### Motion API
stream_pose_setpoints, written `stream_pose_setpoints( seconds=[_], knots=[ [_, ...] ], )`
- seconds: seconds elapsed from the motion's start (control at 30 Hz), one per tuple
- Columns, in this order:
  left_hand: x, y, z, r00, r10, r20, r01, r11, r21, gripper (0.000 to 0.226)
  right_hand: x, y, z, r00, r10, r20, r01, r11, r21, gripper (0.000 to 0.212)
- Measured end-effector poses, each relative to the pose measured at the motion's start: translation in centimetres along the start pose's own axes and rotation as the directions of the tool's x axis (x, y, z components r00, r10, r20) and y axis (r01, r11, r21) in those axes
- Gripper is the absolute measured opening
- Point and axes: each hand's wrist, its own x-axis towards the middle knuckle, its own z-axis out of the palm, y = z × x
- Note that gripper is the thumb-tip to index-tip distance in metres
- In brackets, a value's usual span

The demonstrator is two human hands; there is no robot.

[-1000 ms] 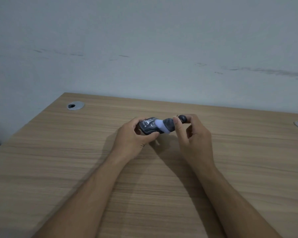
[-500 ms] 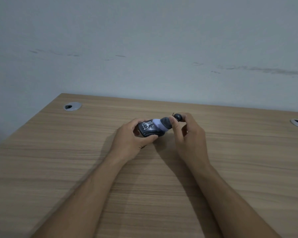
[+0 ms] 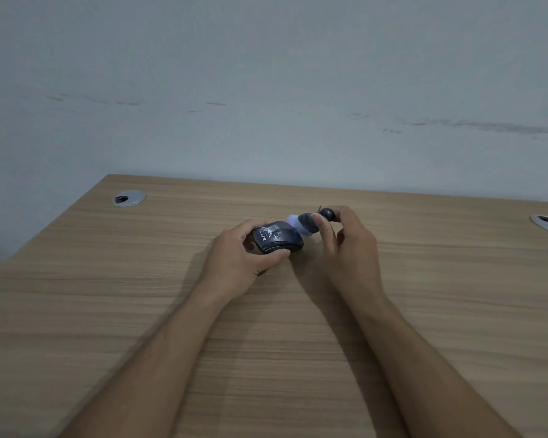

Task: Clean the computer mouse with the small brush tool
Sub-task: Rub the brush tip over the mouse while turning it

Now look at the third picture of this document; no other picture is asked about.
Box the black computer mouse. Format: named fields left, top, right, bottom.
left=252, top=221, right=305, bottom=256

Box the person's right hand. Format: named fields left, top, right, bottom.
left=311, top=206, right=385, bottom=311

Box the person's left forearm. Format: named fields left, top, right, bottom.
left=58, top=283, right=231, bottom=438

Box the person's right forearm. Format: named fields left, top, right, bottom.
left=345, top=291, right=527, bottom=438

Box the person's left hand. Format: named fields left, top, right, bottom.
left=195, top=219, right=292, bottom=307

